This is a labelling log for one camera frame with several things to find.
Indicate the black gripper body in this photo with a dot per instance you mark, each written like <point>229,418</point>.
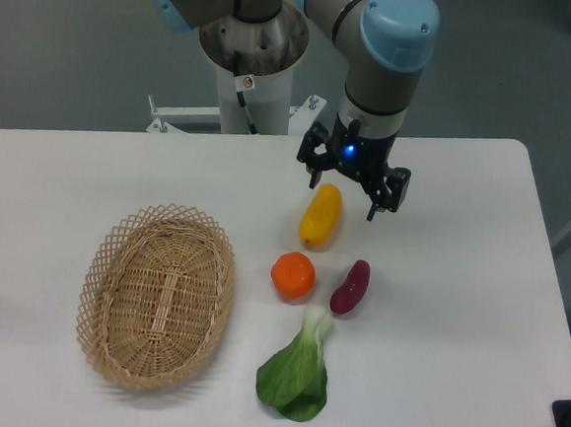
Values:
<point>363,159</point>

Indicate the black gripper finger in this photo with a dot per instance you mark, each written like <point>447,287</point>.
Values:
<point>387,192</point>
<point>313,152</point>

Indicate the yellow mango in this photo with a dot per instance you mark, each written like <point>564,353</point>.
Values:
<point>321,217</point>

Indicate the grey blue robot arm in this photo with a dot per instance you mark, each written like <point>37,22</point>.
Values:
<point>255,45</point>

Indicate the purple sweet potato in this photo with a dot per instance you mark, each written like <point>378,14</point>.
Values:
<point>352,290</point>

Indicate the orange tangerine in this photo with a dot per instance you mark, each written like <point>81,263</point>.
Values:
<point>293,276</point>

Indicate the green bok choy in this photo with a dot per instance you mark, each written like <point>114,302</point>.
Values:
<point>294,380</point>

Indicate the oval wicker basket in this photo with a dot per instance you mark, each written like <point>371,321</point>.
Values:
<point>156,299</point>

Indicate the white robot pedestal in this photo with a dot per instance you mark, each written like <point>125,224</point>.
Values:
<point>246,105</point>

